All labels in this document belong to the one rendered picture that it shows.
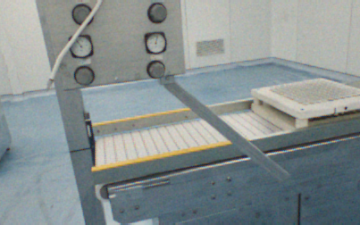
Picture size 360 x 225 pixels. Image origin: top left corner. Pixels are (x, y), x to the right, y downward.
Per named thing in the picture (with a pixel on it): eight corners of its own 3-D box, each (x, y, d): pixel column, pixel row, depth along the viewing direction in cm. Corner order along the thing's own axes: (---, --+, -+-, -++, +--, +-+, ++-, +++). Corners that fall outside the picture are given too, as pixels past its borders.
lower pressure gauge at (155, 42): (146, 55, 53) (144, 33, 52) (146, 54, 55) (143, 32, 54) (168, 53, 54) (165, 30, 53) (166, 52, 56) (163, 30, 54)
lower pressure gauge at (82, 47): (71, 60, 51) (66, 36, 49) (71, 58, 52) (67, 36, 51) (95, 56, 51) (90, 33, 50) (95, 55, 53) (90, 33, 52)
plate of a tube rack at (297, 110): (300, 120, 73) (300, 112, 72) (250, 95, 96) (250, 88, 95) (388, 104, 78) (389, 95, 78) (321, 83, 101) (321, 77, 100)
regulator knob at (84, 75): (75, 89, 51) (70, 62, 50) (76, 86, 53) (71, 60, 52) (96, 86, 52) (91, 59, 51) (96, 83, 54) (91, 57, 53)
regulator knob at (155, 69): (150, 82, 54) (146, 57, 52) (147, 79, 56) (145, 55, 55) (169, 79, 54) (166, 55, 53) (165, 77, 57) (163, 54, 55)
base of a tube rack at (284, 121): (299, 140, 75) (299, 130, 74) (251, 111, 97) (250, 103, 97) (385, 122, 80) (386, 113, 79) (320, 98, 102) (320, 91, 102)
